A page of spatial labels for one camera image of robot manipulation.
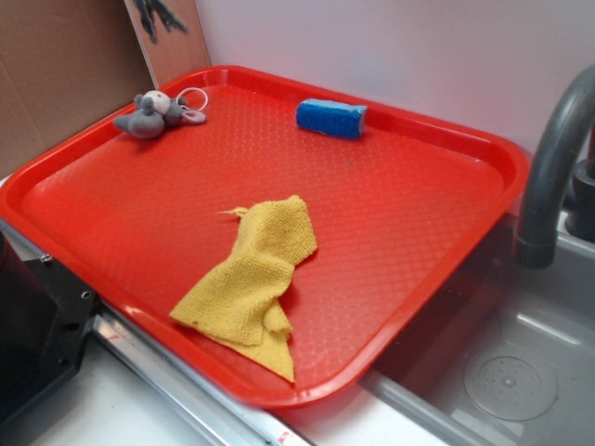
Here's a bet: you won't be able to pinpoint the silver keys with mouse plush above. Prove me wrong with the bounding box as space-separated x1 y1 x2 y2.
113 87 209 139

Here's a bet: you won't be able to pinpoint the yellow microfiber cloth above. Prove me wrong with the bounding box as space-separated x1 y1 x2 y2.
170 195 318 382

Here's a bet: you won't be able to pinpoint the blue sponge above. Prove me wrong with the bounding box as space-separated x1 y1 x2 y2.
296 98 368 140

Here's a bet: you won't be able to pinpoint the red plastic tray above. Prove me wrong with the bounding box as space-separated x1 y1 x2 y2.
1 66 528 409

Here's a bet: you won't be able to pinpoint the grey sink basin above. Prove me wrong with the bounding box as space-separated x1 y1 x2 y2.
362 217 594 445

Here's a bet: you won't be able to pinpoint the brown cardboard panel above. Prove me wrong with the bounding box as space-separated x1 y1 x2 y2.
1 1 211 177

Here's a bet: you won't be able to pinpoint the dark grey faucet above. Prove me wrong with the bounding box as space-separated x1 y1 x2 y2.
512 66 594 269

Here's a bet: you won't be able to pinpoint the aluminium rail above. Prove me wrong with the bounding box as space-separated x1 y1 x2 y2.
0 217 312 446

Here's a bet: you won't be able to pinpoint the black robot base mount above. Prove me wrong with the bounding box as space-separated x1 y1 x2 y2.
1 236 98 426

